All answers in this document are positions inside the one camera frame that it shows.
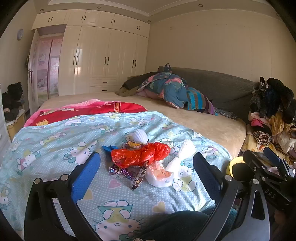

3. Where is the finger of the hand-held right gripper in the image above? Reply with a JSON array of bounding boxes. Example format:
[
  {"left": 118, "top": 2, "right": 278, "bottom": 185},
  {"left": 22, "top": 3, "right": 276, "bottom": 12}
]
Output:
[
  {"left": 243, "top": 150, "right": 273, "bottom": 176},
  {"left": 264, "top": 147, "right": 295, "bottom": 175}
]

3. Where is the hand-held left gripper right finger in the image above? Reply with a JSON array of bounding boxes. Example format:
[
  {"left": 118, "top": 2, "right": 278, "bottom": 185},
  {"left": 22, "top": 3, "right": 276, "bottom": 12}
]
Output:
[{"left": 193, "top": 152, "right": 270, "bottom": 241}]

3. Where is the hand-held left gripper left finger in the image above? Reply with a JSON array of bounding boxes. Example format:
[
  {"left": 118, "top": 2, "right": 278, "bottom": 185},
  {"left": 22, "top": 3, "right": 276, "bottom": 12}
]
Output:
[{"left": 24, "top": 151, "right": 103, "bottom": 241}]

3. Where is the yellow rimmed black bin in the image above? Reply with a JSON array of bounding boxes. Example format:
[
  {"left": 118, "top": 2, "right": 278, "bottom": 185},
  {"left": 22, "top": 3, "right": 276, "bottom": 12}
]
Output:
[{"left": 228, "top": 156, "right": 246, "bottom": 181}]

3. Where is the white tissue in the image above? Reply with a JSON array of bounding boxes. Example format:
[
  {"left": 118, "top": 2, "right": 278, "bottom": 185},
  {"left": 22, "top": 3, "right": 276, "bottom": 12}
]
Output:
[{"left": 165, "top": 139, "right": 197, "bottom": 180}]

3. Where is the purple candy wrapper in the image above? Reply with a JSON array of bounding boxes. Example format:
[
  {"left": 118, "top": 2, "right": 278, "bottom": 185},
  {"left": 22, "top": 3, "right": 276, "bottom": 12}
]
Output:
[{"left": 108, "top": 166, "right": 133, "bottom": 181}]

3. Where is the blue plastic wrapper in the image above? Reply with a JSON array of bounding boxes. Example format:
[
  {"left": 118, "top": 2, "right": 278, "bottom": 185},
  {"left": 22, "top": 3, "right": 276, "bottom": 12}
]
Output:
[{"left": 102, "top": 145, "right": 121, "bottom": 154}]

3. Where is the white plastic bag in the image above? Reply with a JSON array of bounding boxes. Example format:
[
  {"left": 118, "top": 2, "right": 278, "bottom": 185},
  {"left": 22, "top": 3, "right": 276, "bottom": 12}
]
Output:
[{"left": 145, "top": 161, "right": 174, "bottom": 188}]

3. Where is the red plastic bag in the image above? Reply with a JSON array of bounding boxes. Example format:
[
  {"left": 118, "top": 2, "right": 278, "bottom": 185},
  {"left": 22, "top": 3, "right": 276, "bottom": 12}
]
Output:
[{"left": 111, "top": 142, "right": 171, "bottom": 169}]

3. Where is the yellow cartoon blanket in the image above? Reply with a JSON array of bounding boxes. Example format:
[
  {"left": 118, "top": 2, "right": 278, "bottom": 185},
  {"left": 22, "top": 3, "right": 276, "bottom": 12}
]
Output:
[{"left": 242, "top": 133, "right": 296, "bottom": 163}]

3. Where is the white fleece garment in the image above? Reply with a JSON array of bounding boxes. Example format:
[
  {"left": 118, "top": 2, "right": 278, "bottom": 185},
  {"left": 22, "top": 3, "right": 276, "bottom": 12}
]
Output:
[{"left": 277, "top": 130, "right": 296, "bottom": 153}]

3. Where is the zebra striped cloth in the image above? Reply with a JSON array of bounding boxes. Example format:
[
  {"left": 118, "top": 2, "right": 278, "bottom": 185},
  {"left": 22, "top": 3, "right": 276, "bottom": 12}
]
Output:
[{"left": 252, "top": 130, "right": 272, "bottom": 145}]

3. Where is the yellow knit sweater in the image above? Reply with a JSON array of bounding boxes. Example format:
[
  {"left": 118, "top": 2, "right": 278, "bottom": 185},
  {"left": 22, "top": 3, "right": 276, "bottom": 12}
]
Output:
[{"left": 269, "top": 115, "right": 292, "bottom": 135}]

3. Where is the pink garment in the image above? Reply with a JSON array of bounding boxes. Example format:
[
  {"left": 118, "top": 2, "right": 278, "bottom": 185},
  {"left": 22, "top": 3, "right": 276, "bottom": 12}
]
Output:
[{"left": 248, "top": 112, "right": 266, "bottom": 127}]

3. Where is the cartoon cat light blue blanket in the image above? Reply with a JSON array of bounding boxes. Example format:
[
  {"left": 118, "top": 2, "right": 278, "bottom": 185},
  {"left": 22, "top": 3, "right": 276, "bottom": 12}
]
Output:
[{"left": 0, "top": 111, "right": 233, "bottom": 241}]

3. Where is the beige plush bed cover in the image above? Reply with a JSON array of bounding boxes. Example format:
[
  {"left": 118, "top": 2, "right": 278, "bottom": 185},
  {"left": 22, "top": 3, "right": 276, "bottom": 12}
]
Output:
[{"left": 38, "top": 91, "right": 247, "bottom": 160}]

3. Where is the grey patterned cloth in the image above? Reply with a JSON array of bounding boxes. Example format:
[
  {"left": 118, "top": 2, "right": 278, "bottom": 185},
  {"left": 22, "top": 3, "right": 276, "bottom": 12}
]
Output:
[{"left": 215, "top": 108, "right": 237, "bottom": 120}]

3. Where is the person's dark teal trouser leg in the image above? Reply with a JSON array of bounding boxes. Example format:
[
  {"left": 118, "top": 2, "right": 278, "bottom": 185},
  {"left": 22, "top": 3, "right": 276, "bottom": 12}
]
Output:
[{"left": 139, "top": 210, "right": 236, "bottom": 241}]

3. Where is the pile of clothes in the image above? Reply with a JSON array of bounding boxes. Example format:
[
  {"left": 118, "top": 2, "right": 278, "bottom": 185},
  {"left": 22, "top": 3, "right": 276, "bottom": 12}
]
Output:
[{"left": 250, "top": 76, "right": 296, "bottom": 124}]

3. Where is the red blanket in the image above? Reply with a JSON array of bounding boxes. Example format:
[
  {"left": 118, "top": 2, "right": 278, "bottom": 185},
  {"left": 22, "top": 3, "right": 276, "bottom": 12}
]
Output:
[{"left": 24, "top": 102, "right": 148, "bottom": 127}]

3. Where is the striped towel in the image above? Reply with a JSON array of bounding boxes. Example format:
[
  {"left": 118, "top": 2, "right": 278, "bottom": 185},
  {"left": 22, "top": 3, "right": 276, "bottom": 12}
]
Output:
[{"left": 186, "top": 87, "right": 218, "bottom": 115}]

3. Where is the pink blanket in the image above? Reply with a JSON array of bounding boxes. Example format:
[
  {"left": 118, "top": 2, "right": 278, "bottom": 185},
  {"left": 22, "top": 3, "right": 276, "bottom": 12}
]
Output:
[{"left": 55, "top": 99, "right": 103, "bottom": 109}]

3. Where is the grey padded headboard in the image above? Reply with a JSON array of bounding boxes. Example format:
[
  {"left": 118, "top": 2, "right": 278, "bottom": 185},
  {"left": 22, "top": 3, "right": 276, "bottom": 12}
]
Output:
[{"left": 126, "top": 67, "right": 260, "bottom": 121}]

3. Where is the beige side table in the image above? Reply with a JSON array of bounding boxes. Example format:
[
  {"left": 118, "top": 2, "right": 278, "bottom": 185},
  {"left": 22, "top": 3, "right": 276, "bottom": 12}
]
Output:
[{"left": 7, "top": 109, "right": 26, "bottom": 139}]

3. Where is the teal floral quilt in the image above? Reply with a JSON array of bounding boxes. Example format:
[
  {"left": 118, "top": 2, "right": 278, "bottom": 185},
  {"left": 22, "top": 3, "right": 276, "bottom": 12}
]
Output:
[{"left": 136, "top": 63, "right": 189, "bottom": 109}]

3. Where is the brown cloth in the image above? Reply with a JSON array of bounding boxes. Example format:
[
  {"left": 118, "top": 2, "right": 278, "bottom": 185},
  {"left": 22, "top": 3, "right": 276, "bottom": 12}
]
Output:
[{"left": 115, "top": 87, "right": 140, "bottom": 96}]

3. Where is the white drawer cabinet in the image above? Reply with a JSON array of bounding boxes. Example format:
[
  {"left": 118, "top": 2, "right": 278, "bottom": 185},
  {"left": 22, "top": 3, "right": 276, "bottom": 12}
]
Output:
[{"left": 0, "top": 85, "right": 11, "bottom": 158}]

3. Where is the dark grey pillow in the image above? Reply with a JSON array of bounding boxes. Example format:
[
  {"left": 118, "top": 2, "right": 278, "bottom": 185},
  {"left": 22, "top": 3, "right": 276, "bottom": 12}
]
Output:
[{"left": 121, "top": 72, "right": 160, "bottom": 90}]

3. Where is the cartoon cat sliding door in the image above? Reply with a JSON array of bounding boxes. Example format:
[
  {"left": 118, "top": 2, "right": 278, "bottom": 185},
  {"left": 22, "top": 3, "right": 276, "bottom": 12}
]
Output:
[{"left": 28, "top": 30, "right": 64, "bottom": 113}]

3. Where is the cream wardrobe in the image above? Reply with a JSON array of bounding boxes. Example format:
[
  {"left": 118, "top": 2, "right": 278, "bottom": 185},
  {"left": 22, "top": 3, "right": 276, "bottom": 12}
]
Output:
[{"left": 31, "top": 9, "right": 151, "bottom": 95}]

